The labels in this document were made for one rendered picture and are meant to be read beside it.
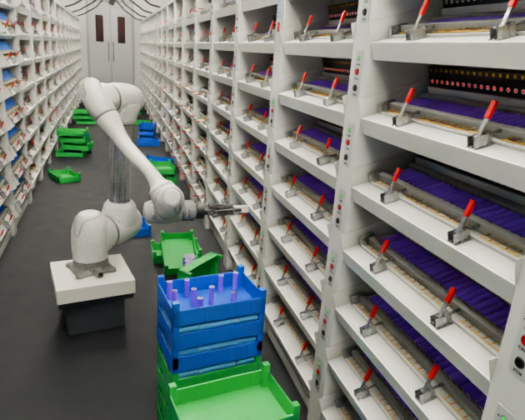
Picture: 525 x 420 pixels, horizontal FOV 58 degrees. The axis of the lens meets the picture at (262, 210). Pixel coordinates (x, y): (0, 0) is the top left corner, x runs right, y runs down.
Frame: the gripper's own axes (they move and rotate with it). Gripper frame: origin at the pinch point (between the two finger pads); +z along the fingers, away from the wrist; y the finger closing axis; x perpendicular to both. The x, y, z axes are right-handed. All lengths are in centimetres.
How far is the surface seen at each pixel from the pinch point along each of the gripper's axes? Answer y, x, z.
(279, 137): 4.8, 32.5, 13.5
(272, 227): 6.3, -6.9, 13.3
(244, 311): 65, -12, -15
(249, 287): 52, -10, -10
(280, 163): 4.5, 21.5, 14.9
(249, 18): -65, 82, 16
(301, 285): 31.9, -22.3, 18.3
